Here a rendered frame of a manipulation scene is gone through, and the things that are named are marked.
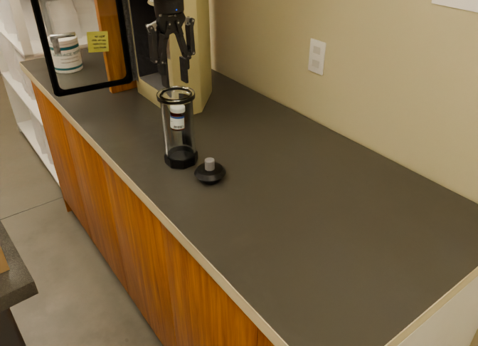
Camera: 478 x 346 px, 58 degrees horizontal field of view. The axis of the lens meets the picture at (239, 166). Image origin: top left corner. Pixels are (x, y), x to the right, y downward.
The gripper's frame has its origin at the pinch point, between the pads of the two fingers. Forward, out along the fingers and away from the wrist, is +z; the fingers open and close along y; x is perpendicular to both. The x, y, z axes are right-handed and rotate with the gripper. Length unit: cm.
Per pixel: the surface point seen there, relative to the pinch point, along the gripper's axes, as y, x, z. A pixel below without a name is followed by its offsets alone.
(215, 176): -0.8, 17.5, 25.2
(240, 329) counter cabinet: 14, 50, 46
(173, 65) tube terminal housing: -13.4, -25.3, 8.0
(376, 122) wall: -56, 29, 20
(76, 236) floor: 18, -99, 123
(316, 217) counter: -14, 45, 28
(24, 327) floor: 57, -54, 123
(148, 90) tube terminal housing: -13, -47, 24
